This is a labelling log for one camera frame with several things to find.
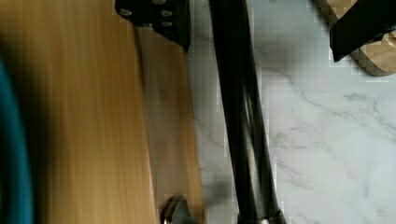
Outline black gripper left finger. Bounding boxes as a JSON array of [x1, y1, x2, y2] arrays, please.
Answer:
[[115, 0, 191, 52]]

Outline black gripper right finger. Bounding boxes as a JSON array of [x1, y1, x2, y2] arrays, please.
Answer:
[[330, 0, 396, 62]]

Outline wooden drawer cabinet top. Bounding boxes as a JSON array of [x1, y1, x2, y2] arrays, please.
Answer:
[[1, 0, 206, 224]]

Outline large bamboo cutting board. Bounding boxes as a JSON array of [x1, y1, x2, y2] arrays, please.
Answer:
[[312, 0, 396, 77]]

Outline blue round plate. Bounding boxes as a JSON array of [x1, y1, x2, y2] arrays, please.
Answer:
[[0, 60, 34, 224]]

